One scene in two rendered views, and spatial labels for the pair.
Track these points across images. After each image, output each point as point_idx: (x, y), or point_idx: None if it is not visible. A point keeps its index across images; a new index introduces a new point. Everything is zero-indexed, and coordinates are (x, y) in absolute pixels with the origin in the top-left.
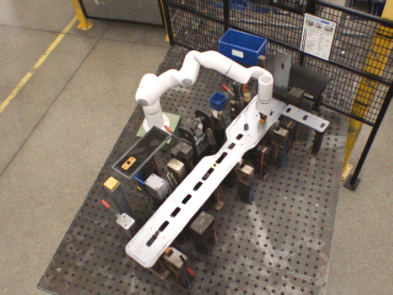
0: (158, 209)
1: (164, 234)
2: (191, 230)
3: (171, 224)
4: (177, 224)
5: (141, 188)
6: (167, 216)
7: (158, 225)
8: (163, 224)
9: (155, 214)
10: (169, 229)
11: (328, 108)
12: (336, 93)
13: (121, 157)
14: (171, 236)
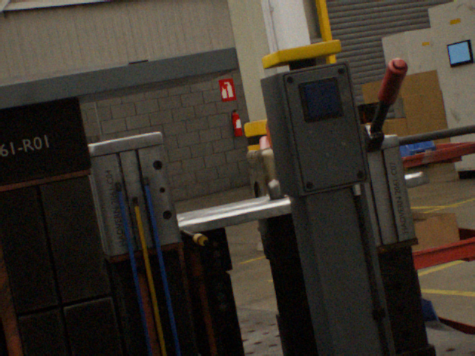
0: (205, 219)
1: (257, 200)
2: None
3: (206, 211)
4: (190, 213)
5: (192, 235)
6: (196, 216)
7: (251, 205)
8: (233, 294)
9: (228, 211)
10: (229, 205)
11: None
12: None
13: (142, 65)
14: (242, 201)
